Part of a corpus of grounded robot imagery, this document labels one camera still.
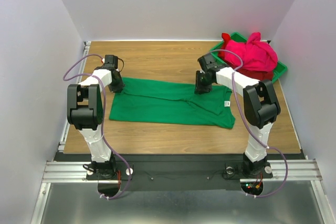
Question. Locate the pink t shirt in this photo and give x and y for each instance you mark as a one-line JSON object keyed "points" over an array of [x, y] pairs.
{"points": [[256, 55]]}

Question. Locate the green plastic bin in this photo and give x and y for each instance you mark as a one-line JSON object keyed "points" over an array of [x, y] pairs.
{"points": [[278, 71]]}

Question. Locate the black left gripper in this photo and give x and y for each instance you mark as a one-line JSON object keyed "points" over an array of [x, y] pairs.
{"points": [[118, 88]]}

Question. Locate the green t shirt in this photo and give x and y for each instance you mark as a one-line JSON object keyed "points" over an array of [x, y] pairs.
{"points": [[153, 101]]}

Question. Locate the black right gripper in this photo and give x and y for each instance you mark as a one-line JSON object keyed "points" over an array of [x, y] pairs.
{"points": [[201, 87]]}

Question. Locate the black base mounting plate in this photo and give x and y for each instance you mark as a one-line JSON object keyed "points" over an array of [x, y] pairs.
{"points": [[177, 172]]}

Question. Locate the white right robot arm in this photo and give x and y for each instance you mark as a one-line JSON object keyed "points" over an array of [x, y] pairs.
{"points": [[261, 106]]}

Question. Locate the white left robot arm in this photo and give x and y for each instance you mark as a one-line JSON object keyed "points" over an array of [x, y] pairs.
{"points": [[86, 112]]}

